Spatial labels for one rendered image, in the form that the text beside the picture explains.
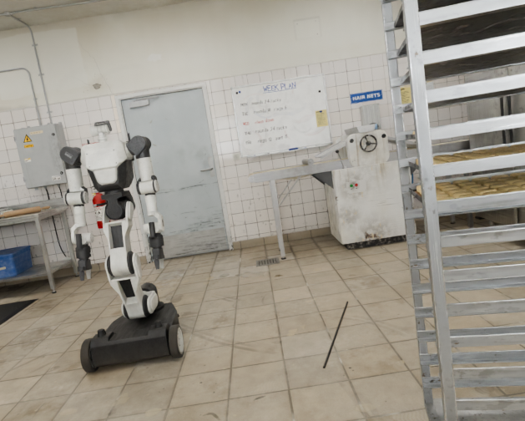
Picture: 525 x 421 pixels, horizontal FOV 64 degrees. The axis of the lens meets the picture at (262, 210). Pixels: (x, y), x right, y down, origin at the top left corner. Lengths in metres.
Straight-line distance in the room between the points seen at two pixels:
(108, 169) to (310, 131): 3.09
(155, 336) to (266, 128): 3.22
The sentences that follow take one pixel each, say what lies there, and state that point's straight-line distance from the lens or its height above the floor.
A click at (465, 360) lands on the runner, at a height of 0.32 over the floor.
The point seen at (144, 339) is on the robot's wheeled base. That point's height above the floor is 0.17.
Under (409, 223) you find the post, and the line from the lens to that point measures 1.57.
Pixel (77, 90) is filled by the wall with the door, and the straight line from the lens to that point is 5.66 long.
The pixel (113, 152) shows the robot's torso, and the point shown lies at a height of 1.29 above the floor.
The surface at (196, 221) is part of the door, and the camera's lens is 5.36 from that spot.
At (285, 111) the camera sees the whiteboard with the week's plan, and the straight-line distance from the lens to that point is 5.25.
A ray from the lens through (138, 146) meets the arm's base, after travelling 2.73.
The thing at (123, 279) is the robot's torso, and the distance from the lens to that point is 2.76.
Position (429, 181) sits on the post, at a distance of 1.09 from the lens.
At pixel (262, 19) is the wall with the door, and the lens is 5.45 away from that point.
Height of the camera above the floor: 1.16
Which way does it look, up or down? 8 degrees down
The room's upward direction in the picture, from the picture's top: 9 degrees counter-clockwise
